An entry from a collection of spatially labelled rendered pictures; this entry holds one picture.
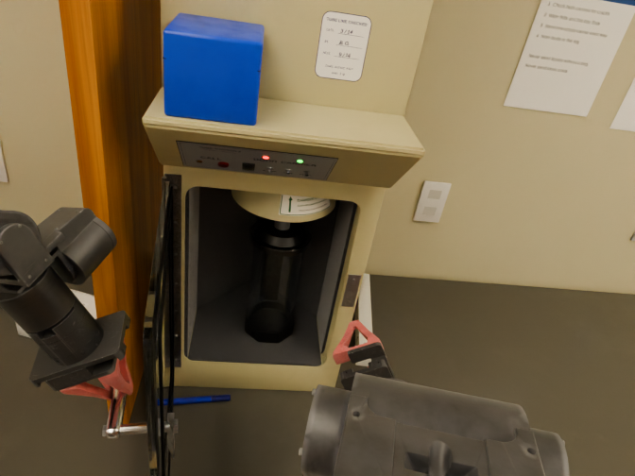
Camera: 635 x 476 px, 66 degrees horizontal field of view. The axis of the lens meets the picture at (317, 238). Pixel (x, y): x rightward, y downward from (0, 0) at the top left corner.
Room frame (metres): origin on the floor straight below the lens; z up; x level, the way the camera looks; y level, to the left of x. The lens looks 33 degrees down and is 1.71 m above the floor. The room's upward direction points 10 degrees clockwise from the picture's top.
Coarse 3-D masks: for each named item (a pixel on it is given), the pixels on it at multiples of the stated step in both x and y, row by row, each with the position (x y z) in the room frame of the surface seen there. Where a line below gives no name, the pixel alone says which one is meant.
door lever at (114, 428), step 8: (112, 392) 0.38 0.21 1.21; (120, 392) 0.38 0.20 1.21; (112, 400) 0.36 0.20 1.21; (120, 400) 0.37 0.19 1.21; (112, 408) 0.35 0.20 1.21; (120, 408) 0.36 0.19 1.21; (112, 416) 0.34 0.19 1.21; (120, 416) 0.35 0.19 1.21; (112, 424) 0.33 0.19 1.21; (120, 424) 0.34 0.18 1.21; (128, 424) 0.34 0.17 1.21; (136, 424) 0.34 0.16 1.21; (144, 424) 0.34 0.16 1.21; (104, 432) 0.33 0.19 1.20; (112, 432) 0.33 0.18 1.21; (120, 432) 0.33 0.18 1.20; (128, 432) 0.33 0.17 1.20; (136, 432) 0.33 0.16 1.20; (144, 432) 0.34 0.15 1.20
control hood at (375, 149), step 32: (160, 96) 0.56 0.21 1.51; (160, 128) 0.50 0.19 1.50; (192, 128) 0.50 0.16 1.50; (224, 128) 0.51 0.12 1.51; (256, 128) 0.52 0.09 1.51; (288, 128) 0.54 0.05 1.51; (320, 128) 0.56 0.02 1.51; (352, 128) 0.57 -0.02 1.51; (384, 128) 0.59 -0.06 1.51; (160, 160) 0.57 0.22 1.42; (352, 160) 0.56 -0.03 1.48; (384, 160) 0.56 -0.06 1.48; (416, 160) 0.56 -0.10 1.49
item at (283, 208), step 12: (240, 192) 0.69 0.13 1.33; (252, 192) 0.68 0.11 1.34; (240, 204) 0.67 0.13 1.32; (252, 204) 0.66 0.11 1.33; (264, 204) 0.66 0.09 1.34; (276, 204) 0.66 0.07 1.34; (288, 204) 0.66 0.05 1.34; (300, 204) 0.67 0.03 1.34; (312, 204) 0.68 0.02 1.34; (324, 204) 0.70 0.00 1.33; (264, 216) 0.65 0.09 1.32; (276, 216) 0.65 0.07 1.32; (288, 216) 0.65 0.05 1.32; (300, 216) 0.66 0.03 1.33; (312, 216) 0.67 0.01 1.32
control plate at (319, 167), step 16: (192, 144) 0.53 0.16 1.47; (208, 144) 0.53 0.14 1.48; (192, 160) 0.57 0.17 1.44; (208, 160) 0.56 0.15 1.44; (224, 160) 0.56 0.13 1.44; (240, 160) 0.56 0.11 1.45; (256, 160) 0.56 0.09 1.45; (272, 160) 0.56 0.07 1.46; (288, 160) 0.56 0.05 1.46; (304, 160) 0.56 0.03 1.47; (320, 160) 0.56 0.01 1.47; (336, 160) 0.56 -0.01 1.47; (288, 176) 0.60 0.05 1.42; (304, 176) 0.60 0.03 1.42; (320, 176) 0.60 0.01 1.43
